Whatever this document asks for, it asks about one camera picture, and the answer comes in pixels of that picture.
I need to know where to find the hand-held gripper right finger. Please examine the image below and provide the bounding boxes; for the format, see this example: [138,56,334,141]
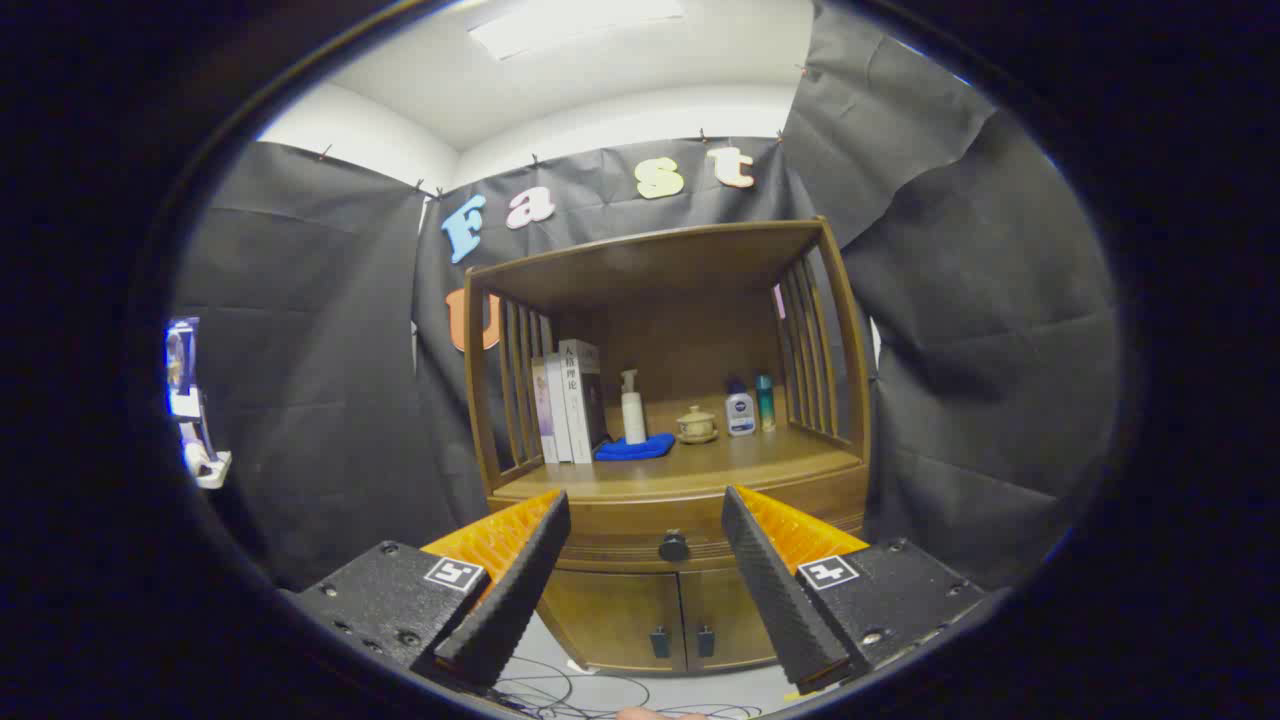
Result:
[720,485,989,695]

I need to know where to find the white book with dark cover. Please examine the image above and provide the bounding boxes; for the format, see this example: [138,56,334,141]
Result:
[558,338,608,465]

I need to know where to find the ceiling light panel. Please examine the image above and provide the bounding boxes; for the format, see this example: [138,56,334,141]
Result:
[468,0,686,61]

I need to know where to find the wooden countertop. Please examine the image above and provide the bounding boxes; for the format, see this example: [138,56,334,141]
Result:
[490,395,866,503]

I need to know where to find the wooden cabinet door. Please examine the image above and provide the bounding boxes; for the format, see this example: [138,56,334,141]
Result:
[680,568,781,669]
[538,570,688,673]

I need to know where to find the thin black floor cables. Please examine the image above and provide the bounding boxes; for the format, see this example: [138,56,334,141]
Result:
[490,655,761,720]

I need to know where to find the blue folded cloth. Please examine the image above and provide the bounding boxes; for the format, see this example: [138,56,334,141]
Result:
[594,432,677,463]

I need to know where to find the brown wooden cabinet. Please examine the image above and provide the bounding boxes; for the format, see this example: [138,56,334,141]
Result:
[462,215,873,676]

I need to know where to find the white pump bottle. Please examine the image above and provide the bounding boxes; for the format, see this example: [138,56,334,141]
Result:
[620,369,648,446]

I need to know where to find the white lotion bottle blue cap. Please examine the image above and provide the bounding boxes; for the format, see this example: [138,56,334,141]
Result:
[725,378,757,438]

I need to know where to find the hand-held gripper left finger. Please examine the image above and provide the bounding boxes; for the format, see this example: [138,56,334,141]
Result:
[285,488,573,691]

